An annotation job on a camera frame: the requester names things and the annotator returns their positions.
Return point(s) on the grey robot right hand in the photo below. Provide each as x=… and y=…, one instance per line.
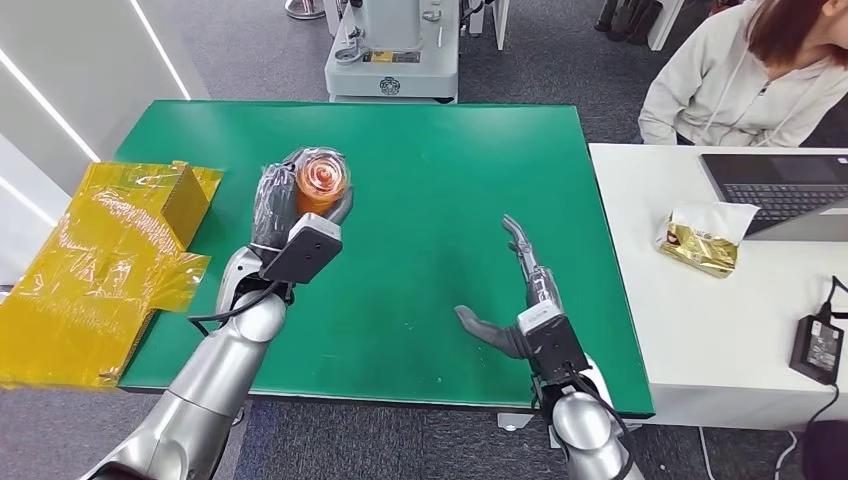
x=503, y=338

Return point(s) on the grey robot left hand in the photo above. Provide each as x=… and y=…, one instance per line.
x=275, y=205

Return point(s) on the orange plastic bottle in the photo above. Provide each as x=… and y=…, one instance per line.
x=321, y=182

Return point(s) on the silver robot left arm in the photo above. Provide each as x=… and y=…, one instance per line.
x=212, y=371

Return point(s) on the grey table foot plate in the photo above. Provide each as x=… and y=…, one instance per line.
x=513, y=421

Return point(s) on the green table mat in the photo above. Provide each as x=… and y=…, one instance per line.
x=430, y=166

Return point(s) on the grey machine base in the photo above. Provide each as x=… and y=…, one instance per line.
x=396, y=78

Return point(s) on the white desk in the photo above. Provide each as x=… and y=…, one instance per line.
x=696, y=331

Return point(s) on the chrome stand base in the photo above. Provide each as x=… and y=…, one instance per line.
x=303, y=8

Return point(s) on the yellow taped cardboard box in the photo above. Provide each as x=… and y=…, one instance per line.
x=86, y=278

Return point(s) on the gold snack packet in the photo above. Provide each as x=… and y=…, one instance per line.
x=702, y=245

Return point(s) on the white furniture panel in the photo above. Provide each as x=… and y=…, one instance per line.
x=500, y=20

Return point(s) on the grey laptop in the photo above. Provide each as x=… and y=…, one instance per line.
x=775, y=192

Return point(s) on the black power adapter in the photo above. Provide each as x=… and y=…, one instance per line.
x=818, y=348

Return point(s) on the person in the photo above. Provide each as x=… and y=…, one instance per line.
x=715, y=86

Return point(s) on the black shoes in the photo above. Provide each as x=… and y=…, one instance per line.
x=626, y=22

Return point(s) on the white furniture leg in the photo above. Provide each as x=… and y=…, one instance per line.
x=666, y=26

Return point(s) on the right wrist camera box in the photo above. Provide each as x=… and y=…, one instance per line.
x=553, y=344

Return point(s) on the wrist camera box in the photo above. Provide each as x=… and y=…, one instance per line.
x=553, y=344
x=301, y=252

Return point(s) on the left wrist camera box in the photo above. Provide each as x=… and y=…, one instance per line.
x=301, y=252

